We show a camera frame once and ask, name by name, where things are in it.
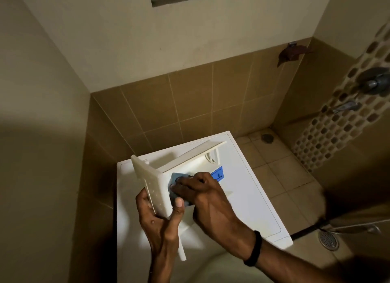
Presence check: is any person's left hand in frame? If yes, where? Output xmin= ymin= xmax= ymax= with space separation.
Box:
xmin=135 ymin=188 xmax=186 ymax=257

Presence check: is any person's right hand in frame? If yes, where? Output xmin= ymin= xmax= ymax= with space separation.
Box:
xmin=169 ymin=171 xmax=256 ymax=258

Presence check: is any blue cleaning cloth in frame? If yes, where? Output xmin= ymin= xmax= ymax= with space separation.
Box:
xmin=168 ymin=172 xmax=195 ymax=208

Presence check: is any white detergent drawer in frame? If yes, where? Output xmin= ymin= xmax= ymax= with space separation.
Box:
xmin=130 ymin=139 xmax=228 ymax=262

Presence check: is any person's left forearm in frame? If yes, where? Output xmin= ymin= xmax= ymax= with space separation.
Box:
xmin=148 ymin=248 xmax=181 ymax=283

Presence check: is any person's right forearm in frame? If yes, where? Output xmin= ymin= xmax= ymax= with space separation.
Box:
xmin=248 ymin=232 xmax=354 ymax=283

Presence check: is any blue drawer insert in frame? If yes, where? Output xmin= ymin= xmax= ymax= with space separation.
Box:
xmin=211 ymin=166 xmax=224 ymax=183

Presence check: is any white washing machine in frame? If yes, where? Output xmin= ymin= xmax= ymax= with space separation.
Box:
xmin=116 ymin=131 xmax=294 ymax=283

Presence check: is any black wristband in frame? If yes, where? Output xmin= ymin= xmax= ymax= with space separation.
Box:
xmin=243 ymin=230 xmax=263 ymax=267

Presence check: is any chrome floor drain grate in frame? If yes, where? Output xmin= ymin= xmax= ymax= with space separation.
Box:
xmin=317 ymin=229 xmax=339 ymax=252

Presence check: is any chrome pipe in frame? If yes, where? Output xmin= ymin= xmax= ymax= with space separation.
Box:
xmin=320 ymin=218 xmax=390 ymax=235

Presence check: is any chrome shower valve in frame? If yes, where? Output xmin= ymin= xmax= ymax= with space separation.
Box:
xmin=356 ymin=66 xmax=390 ymax=97

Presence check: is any black hose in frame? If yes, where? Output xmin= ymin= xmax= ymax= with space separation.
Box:
xmin=290 ymin=221 xmax=325 ymax=239

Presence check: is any brown wall soap holder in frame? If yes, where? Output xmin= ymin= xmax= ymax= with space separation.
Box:
xmin=277 ymin=41 xmax=315 ymax=68

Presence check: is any chrome wall tap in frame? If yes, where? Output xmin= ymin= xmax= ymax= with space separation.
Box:
xmin=331 ymin=101 xmax=361 ymax=115

